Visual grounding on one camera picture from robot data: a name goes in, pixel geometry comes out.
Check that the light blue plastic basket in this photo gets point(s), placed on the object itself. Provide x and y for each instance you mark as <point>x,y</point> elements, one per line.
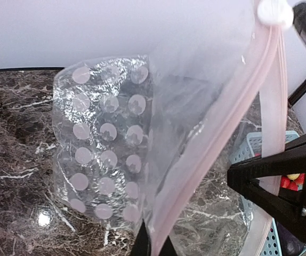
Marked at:
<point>252,146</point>

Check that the clear dotted zip top bag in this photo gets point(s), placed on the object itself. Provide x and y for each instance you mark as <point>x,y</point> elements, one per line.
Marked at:
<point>149,127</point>

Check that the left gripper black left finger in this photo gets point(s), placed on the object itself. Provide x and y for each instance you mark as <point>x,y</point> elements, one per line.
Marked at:
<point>142,244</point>

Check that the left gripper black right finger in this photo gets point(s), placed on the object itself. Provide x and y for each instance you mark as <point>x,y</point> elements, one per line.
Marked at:
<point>287,207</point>

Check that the red toy berry bunch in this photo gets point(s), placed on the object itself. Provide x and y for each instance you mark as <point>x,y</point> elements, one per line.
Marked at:
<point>291,181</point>

